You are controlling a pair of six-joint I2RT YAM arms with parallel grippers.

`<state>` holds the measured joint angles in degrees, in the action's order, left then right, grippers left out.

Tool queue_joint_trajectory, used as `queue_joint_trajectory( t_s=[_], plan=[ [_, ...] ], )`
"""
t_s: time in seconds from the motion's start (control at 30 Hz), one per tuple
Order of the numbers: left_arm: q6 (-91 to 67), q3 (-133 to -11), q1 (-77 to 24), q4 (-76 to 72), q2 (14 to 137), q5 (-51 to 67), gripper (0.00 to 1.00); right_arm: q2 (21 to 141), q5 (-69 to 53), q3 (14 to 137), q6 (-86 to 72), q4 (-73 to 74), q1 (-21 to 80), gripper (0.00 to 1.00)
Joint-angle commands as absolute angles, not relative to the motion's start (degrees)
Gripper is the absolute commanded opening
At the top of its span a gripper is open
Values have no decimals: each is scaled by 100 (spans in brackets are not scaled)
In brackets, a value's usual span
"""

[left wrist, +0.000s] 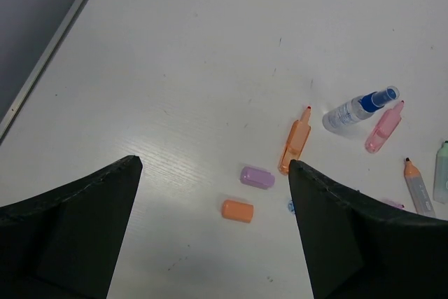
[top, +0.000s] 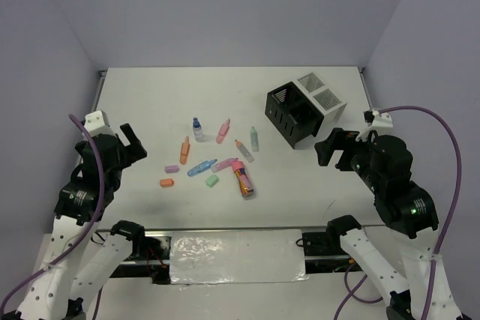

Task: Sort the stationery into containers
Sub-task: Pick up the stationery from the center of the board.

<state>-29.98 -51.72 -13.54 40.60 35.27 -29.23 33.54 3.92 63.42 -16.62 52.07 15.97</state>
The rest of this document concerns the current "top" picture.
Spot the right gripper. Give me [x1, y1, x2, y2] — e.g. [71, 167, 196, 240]
[313, 124, 382, 189]

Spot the purple marker cap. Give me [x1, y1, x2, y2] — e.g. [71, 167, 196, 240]
[164, 165, 179, 173]

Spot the orange marker cap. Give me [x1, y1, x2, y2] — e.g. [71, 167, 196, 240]
[159, 178, 175, 187]

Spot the orange frosted marker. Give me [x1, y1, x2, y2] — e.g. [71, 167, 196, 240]
[235, 139, 254, 163]

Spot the purple highlighter pen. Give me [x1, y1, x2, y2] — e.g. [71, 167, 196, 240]
[211, 157, 238, 173]

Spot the pink capped colourful tube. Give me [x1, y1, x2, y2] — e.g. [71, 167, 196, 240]
[231, 160, 256, 198]

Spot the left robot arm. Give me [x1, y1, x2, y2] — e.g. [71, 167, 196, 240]
[1, 122, 147, 319]

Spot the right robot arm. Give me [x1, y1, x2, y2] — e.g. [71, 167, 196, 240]
[315, 127, 466, 319]

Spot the black organizer container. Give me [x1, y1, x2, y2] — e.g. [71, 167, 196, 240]
[265, 82, 324, 149]

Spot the orange translucent highlighter pen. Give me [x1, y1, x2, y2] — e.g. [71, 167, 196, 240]
[179, 136, 191, 165]

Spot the white organizer container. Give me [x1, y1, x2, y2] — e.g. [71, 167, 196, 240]
[293, 73, 347, 123]

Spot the blue spray bottle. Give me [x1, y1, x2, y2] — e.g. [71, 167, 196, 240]
[192, 118, 204, 142]

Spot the blue highlighter pen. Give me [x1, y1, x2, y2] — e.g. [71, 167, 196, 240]
[187, 159, 218, 177]

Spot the green highlighter pen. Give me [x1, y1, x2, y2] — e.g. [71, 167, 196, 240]
[250, 127, 260, 152]

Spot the green marker cap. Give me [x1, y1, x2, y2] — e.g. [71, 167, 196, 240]
[205, 175, 219, 187]

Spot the pink highlighter pen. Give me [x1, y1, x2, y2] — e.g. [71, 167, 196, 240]
[216, 118, 230, 144]

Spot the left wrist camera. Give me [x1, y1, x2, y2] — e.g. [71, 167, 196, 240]
[84, 110, 114, 137]

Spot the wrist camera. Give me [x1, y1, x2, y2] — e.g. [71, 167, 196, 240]
[355, 109, 393, 142]
[84, 110, 114, 137]

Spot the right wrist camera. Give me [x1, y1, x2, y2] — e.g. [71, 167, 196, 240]
[355, 109, 393, 142]

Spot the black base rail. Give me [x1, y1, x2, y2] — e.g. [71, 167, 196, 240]
[111, 229, 353, 286]

